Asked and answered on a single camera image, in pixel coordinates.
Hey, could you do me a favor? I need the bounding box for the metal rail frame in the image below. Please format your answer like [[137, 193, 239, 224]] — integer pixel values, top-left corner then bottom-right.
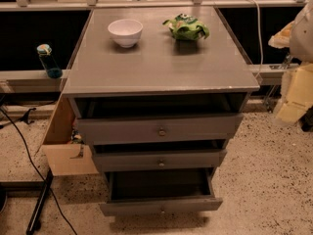
[[0, 0, 313, 95]]

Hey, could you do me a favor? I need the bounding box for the black floor cable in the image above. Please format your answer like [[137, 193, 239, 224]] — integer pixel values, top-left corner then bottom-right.
[[0, 105, 78, 235]]

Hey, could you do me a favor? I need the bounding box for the white hanging cable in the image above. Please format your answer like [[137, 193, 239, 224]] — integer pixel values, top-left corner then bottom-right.
[[241, 0, 264, 80]]

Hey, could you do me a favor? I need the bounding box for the grey top drawer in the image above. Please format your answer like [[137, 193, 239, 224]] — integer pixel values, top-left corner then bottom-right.
[[77, 114, 243, 145]]

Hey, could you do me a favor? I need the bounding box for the grey drawer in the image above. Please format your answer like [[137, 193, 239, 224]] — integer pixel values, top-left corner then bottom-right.
[[100, 168, 222, 216], [92, 149, 227, 172], [77, 114, 243, 145]]

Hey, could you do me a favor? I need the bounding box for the white bowl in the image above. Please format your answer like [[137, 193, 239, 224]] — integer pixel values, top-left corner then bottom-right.
[[108, 19, 143, 48]]

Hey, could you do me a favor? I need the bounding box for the grey bottom drawer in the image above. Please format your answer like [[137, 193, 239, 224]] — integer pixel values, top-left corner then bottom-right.
[[100, 168, 222, 216]]

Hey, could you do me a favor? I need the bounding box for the cardboard box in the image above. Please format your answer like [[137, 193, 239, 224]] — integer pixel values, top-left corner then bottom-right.
[[40, 97, 98, 176]]

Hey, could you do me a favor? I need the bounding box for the grey drawer cabinet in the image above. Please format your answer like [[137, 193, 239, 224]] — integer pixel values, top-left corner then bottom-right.
[[62, 5, 261, 181]]

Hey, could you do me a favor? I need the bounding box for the black bar on floor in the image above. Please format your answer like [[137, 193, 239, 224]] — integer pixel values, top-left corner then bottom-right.
[[26, 170, 53, 235]]

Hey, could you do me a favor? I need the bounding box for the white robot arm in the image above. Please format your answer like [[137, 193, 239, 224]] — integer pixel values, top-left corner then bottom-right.
[[268, 0, 313, 125]]

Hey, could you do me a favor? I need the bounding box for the grey middle drawer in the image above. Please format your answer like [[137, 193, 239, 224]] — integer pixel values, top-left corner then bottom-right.
[[92, 149, 227, 172]]

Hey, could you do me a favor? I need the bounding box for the green chip bag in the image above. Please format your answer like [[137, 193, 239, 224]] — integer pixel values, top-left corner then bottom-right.
[[162, 14, 209, 41]]

